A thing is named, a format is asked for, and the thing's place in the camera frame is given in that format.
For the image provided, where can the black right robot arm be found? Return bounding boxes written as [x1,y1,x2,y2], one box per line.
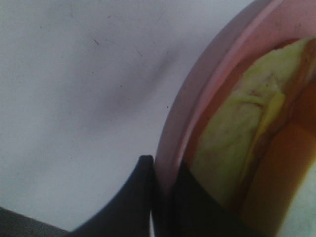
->
[0,156,255,237]

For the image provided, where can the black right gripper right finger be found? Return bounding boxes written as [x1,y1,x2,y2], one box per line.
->
[152,164,247,237]

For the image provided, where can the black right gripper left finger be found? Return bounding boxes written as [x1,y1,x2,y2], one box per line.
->
[70,155,155,237]

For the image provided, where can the white bread lettuce sandwich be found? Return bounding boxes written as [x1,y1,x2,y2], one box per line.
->
[190,38,316,237]

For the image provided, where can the pink round plate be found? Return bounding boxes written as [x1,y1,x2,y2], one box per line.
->
[155,0,316,195]

